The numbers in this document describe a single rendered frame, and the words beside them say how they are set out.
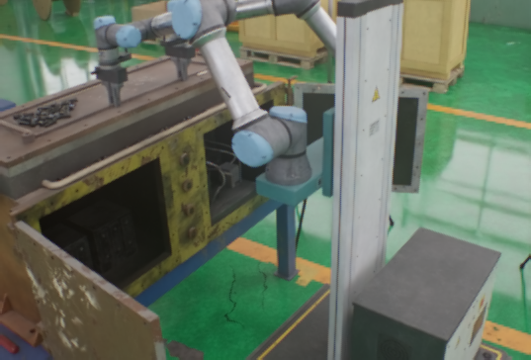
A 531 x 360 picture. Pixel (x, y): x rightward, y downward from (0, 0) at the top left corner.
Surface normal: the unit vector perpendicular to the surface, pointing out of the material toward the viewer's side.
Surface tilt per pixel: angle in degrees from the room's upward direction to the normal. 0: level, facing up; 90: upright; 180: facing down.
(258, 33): 90
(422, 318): 0
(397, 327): 90
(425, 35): 90
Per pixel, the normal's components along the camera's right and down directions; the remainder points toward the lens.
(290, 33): -0.59, 0.36
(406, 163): -0.18, 0.43
